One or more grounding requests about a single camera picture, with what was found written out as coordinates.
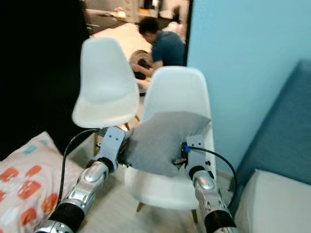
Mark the person in dark shirt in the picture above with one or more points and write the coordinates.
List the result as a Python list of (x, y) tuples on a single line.
[(167, 46)]

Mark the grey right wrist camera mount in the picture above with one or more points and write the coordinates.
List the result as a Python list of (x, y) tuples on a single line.
[(196, 150)]

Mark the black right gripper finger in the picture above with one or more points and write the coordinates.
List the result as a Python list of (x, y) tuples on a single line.
[(178, 160)]

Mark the white sheeted mattress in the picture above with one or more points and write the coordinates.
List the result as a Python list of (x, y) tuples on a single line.
[(277, 204)]

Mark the pink patterned pillow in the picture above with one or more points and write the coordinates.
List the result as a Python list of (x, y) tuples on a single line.
[(29, 184)]

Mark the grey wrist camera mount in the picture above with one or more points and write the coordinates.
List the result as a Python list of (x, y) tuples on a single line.
[(196, 150), (112, 143)]

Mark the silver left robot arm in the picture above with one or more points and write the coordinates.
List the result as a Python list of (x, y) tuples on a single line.
[(85, 187)]

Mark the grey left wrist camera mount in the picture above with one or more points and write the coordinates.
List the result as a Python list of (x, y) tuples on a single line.
[(112, 143)]

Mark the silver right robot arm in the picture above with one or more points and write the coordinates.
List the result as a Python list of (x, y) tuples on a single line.
[(211, 194)]

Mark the grey pillow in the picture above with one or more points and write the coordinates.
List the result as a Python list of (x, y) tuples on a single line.
[(163, 141)]

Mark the teal upholstered bed headboard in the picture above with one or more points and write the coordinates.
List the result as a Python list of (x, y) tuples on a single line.
[(282, 126)]

